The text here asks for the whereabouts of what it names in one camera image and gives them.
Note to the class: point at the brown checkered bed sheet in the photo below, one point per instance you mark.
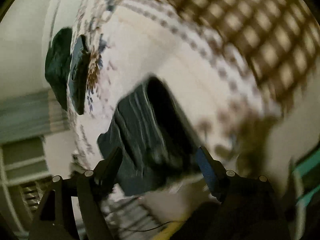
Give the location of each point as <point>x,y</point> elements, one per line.
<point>277,39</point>

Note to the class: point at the folded teal blue garment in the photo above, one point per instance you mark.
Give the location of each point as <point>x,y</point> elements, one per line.
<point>78,74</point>

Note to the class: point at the plaid grey green curtain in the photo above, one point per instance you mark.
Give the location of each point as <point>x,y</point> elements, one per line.
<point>31,116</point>

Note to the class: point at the dark blue denim jeans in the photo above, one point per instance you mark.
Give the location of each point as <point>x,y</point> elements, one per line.
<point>156,145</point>

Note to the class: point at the floral white bed blanket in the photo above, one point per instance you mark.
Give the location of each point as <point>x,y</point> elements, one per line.
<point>132,40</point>

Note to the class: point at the dark green garment pile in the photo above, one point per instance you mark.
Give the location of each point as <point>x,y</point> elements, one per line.
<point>57,65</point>

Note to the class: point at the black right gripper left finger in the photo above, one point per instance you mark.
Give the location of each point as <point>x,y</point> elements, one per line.
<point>55,219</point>

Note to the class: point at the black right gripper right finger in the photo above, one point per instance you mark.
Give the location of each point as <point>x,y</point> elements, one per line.
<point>248,209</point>

